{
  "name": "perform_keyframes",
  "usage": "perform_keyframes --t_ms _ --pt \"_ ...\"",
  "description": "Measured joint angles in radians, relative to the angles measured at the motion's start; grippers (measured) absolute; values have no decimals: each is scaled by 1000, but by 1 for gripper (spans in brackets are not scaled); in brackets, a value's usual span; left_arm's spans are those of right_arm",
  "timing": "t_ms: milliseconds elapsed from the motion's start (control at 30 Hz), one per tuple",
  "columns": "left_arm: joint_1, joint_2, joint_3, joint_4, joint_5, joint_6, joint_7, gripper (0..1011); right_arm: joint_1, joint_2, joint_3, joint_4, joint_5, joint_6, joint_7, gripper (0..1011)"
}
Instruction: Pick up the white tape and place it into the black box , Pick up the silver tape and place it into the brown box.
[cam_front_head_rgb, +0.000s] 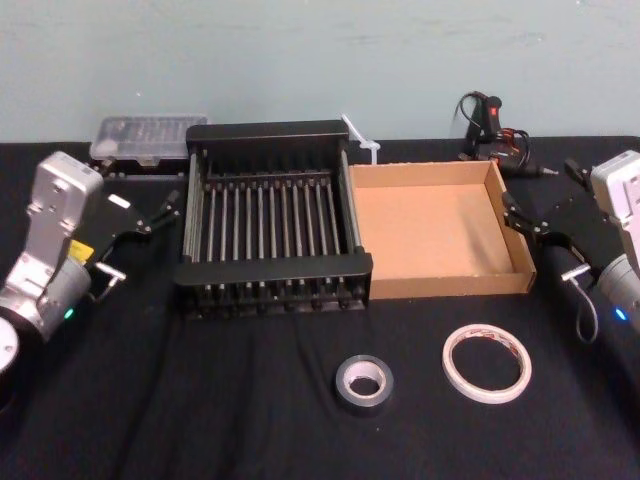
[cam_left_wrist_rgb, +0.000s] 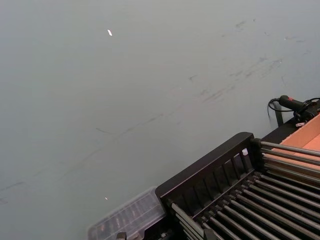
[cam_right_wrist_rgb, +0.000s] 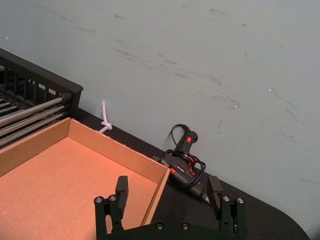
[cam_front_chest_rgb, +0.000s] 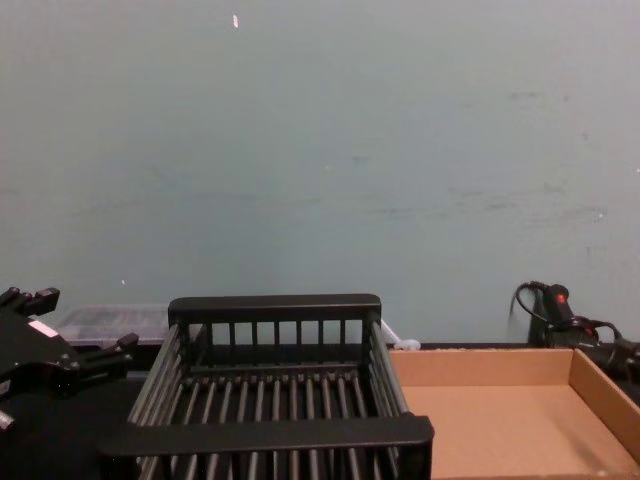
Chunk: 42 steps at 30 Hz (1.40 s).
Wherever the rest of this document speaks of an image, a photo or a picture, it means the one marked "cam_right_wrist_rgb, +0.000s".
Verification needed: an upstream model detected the black table cloth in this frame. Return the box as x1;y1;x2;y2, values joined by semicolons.
72;107;312;240

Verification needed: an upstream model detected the shallow brown cardboard tray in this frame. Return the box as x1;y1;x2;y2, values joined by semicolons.
0;117;171;240

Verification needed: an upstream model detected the black corded tool red switch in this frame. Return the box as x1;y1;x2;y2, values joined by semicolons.
152;123;213;205

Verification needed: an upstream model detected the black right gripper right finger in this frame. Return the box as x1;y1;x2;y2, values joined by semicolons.
207;175;248;236

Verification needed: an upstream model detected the white knotted cord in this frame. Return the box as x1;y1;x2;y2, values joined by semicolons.
98;100;113;134

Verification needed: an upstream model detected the plain pale wall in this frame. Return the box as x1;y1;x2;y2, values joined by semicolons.
0;0;320;240

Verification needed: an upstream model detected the black rack with steel bars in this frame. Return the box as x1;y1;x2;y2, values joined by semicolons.
0;47;84;151

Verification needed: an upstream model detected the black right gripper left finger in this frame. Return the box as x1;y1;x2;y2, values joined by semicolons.
93;175;130;235

